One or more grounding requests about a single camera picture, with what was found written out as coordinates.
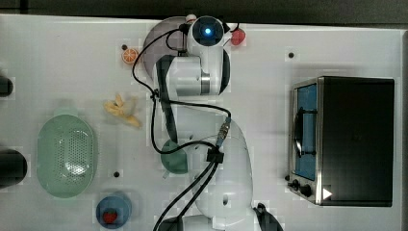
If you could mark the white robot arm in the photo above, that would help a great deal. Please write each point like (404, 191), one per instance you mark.
(203, 138)

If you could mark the grey round plate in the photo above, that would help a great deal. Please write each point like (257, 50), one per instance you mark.
(164, 45)

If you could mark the red strawberry toy on table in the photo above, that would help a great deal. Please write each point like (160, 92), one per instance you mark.
(237, 36)

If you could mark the peeled banana toy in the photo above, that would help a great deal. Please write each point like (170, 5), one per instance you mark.
(123, 109)

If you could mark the orange slice toy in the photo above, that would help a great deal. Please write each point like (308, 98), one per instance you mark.
(129, 55)

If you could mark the blue bowl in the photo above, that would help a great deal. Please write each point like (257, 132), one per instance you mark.
(118, 201)

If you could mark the red strawberry in bowl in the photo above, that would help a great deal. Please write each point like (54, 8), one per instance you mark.
(110, 216)

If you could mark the silver toaster oven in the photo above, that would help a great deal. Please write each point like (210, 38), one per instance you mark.
(342, 141)

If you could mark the green oval colander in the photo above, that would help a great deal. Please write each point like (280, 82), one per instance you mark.
(65, 162)

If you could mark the black frying pan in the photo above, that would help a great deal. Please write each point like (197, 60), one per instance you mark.
(13, 168)

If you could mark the black small pot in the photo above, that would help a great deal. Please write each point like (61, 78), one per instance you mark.
(6, 86)

